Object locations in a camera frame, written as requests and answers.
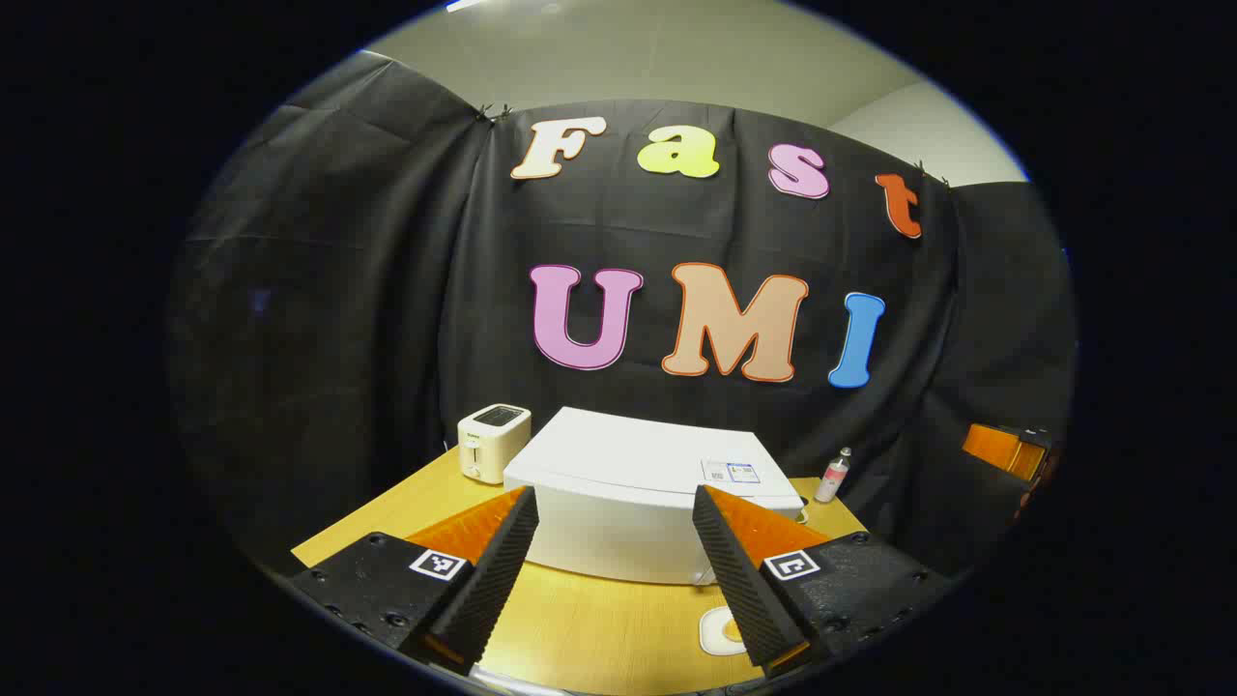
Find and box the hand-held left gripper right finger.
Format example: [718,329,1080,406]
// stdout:
[692,485,953,678]

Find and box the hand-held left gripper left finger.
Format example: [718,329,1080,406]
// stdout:
[290,486,540,678]

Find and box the white microwave oven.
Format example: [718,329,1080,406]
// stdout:
[503,406,806,587]

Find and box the small white plate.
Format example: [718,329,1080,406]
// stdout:
[699,606,751,658]

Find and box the small bottle with pink label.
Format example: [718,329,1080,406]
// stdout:
[815,447,853,504]

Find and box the white toaster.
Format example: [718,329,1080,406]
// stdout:
[457,403,532,485]

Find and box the black backdrop cloth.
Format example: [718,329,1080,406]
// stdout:
[164,53,1079,581]

